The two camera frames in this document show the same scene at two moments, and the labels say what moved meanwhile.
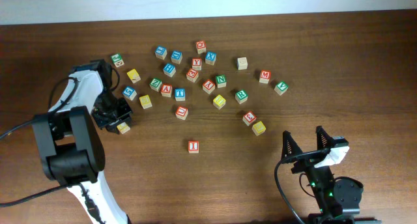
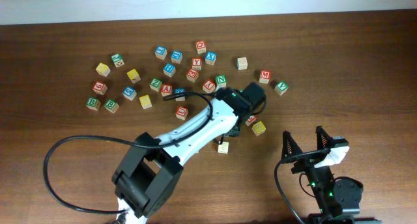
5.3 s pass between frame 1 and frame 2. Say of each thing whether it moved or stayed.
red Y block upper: stayed
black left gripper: moved
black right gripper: stayed
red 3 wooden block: stayed
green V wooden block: stayed
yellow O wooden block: moved
